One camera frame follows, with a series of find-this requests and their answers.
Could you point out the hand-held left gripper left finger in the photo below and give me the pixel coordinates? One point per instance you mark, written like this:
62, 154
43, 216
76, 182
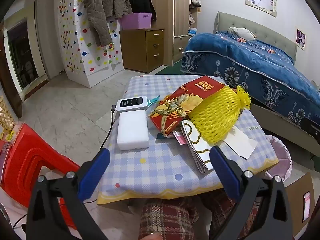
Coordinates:
96, 172

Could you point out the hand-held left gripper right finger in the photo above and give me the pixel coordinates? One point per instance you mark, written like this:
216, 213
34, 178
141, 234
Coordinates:
225, 170

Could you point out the white paper sheet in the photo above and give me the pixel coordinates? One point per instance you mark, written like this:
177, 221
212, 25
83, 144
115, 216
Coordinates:
241, 142

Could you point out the silver and gold packet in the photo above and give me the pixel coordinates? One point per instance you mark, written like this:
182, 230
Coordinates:
197, 147

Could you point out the white foam block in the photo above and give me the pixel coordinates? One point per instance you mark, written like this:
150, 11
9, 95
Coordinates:
132, 130

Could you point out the yellow foam fruit net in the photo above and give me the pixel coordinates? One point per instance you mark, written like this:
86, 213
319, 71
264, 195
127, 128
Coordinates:
215, 115

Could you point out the bin with pink bag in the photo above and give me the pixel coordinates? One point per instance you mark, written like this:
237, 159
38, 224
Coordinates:
280, 157

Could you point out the red printed paper bag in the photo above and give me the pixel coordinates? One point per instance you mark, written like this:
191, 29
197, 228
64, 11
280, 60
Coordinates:
200, 90

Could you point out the small pink card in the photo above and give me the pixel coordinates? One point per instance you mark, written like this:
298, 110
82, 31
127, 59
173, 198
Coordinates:
180, 138

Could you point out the plaid pants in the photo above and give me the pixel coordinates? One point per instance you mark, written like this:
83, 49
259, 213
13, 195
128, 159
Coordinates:
175, 217

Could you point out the red plastic stool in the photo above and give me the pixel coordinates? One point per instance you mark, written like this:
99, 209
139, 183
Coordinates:
25, 160

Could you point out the cardboard box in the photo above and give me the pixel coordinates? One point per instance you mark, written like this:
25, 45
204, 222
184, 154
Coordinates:
295, 200

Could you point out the white mobile router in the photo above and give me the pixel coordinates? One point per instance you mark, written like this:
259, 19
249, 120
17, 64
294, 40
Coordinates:
131, 103

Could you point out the teal plastic clip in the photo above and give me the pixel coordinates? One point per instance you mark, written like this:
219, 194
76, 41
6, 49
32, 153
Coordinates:
153, 101

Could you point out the black case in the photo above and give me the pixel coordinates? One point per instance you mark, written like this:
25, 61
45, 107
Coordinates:
311, 127

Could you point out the woven basket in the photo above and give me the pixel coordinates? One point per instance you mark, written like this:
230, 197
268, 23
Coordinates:
5, 116

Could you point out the brown wooden door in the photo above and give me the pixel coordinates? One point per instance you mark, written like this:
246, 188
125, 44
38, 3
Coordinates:
8, 85

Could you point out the wooden drawer cabinet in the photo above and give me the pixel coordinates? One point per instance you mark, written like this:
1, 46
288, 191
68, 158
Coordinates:
140, 50

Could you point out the white cabinet with coloured dots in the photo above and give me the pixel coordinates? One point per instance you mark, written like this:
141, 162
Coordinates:
72, 42

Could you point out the white pillow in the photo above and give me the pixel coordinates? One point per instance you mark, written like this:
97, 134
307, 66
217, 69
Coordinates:
241, 33

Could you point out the dark glass door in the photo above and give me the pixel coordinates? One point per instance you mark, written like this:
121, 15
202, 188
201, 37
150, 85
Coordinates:
22, 55

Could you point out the purple plastic basket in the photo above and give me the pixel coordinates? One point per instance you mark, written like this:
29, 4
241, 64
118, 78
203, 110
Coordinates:
136, 20

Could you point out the wooden wardrobe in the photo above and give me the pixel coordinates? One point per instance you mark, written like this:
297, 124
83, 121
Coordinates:
180, 17

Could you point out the brown quilted coat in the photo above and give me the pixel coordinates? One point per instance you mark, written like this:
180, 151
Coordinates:
100, 10

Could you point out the small wall poster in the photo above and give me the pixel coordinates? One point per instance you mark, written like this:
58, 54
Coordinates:
301, 40

